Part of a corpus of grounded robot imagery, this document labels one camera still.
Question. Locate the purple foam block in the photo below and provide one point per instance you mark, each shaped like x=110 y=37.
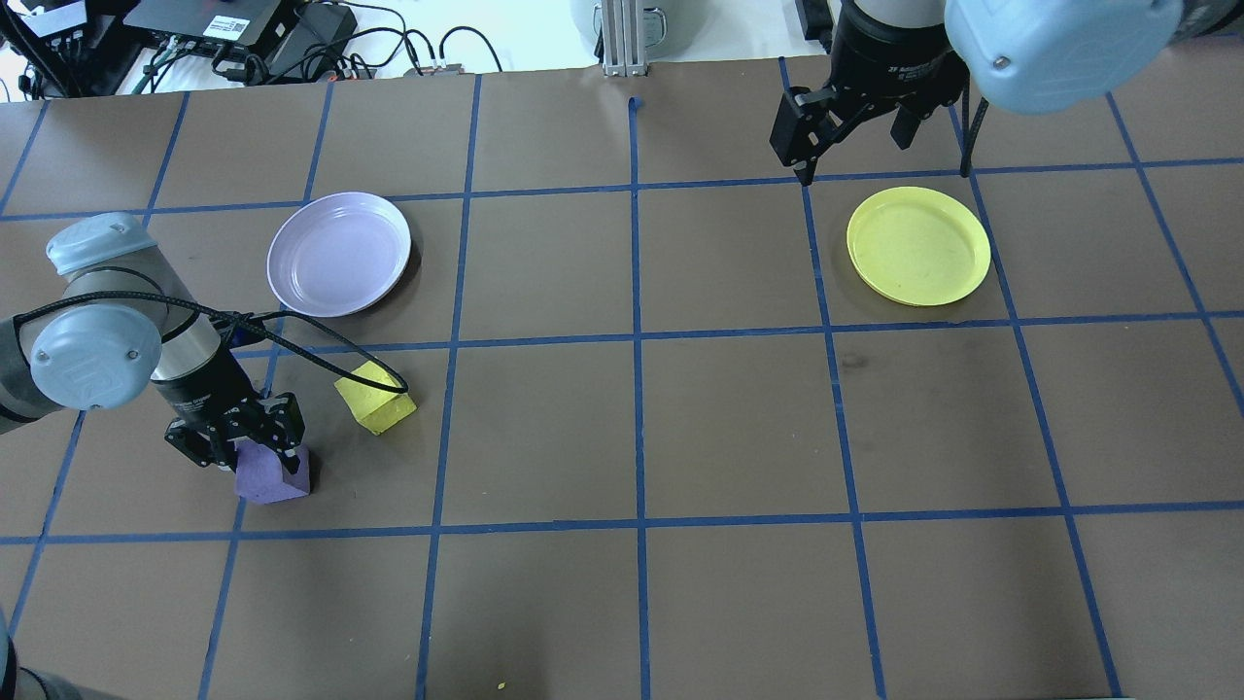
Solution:
x=272 y=478

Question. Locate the yellow foam block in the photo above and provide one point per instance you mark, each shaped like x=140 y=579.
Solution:
x=374 y=401

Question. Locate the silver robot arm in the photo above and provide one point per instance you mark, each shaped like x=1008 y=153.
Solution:
x=1059 y=44
x=107 y=340

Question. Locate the yellow plate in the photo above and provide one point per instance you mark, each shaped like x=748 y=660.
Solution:
x=918 y=246

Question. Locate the purple plate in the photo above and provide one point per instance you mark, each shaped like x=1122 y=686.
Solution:
x=338 y=255

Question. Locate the black power adapter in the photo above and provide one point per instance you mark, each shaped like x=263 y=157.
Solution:
x=313 y=37

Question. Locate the aluminium profile post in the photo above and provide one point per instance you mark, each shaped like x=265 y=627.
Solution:
x=625 y=39

